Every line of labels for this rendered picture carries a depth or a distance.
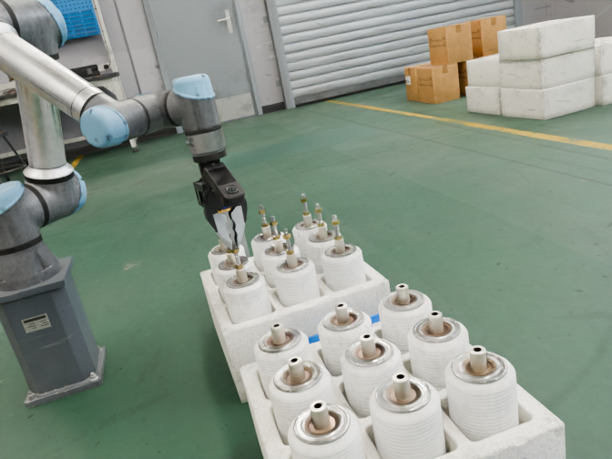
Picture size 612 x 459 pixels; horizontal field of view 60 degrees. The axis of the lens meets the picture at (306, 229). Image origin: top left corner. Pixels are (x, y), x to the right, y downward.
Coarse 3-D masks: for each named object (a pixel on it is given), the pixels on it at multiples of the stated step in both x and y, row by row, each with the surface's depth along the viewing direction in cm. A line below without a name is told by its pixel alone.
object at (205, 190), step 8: (224, 152) 109; (200, 160) 108; (208, 160) 107; (216, 160) 110; (200, 168) 113; (200, 184) 112; (208, 184) 110; (200, 192) 115; (208, 192) 109; (200, 200) 115; (208, 200) 110; (216, 200) 110; (216, 208) 111
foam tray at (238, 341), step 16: (208, 272) 146; (368, 272) 127; (208, 288) 136; (320, 288) 125; (352, 288) 121; (368, 288) 120; (384, 288) 122; (224, 304) 126; (272, 304) 121; (304, 304) 118; (320, 304) 118; (352, 304) 120; (368, 304) 122; (224, 320) 118; (256, 320) 116; (272, 320) 115; (288, 320) 116; (304, 320) 118; (320, 320) 119; (224, 336) 113; (240, 336) 114; (256, 336) 115; (224, 352) 136; (240, 352) 115; (240, 384) 117; (240, 400) 118
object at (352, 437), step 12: (288, 432) 71; (348, 432) 68; (360, 432) 70; (300, 444) 68; (324, 444) 67; (336, 444) 67; (348, 444) 67; (360, 444) 70; (300, 456) 68; (312, 456) 66; (324, 456) 66; (336, 456) 66; (348, 456) 67; (360, 456) 69
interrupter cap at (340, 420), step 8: (328, 408) 72; (336, 408) 72; (304, 416) 72; (336, 416) 71; (344, 416) 70; (296, 424) 71; (304, 424) 70; (312, 424) 70; (336, 424) 69; (344, 424) 69; (296, 432) 69; (304, 432) 69; (312, 432) 69; (320, 432) 69; (328, 432) 68; (336, 432) 68; (344, 432) 68; (304, 440) 68; (312, 440) 67; (320, 440) 67; (328, 440) 67; (336, 440) 67
